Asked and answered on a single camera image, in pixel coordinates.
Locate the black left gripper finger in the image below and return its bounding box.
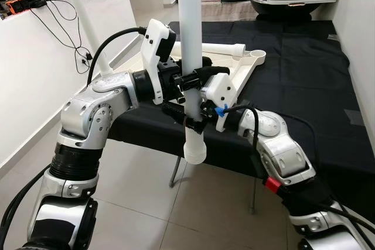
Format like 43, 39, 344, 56
179, 64, 234, 91

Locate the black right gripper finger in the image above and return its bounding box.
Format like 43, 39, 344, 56
160, 101, 207, 136

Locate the white plastic table leg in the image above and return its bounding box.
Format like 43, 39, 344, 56
201, 42, 246, 57
176, 0, 209, 166
60, 0, 113, 76

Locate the white plastic table top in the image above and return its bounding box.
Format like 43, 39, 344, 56
114, 42, 268, 107

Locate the pink patterned floor mat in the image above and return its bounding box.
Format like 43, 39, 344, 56
199, 0, 261, 22

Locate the black round basin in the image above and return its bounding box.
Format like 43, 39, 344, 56
249, 0, 329, 16

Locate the grey metal folding table frame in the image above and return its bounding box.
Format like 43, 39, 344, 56
169, 155, 258, 214

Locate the thin black power cable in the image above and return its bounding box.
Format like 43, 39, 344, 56
28, 0, 127, 76

